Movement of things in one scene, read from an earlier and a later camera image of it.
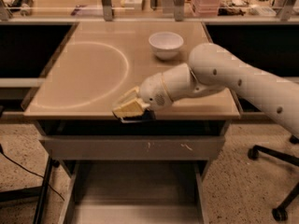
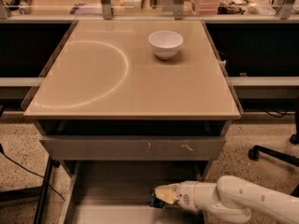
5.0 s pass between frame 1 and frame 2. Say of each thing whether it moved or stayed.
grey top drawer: stayed
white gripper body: moved
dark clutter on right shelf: stayed
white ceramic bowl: stayed
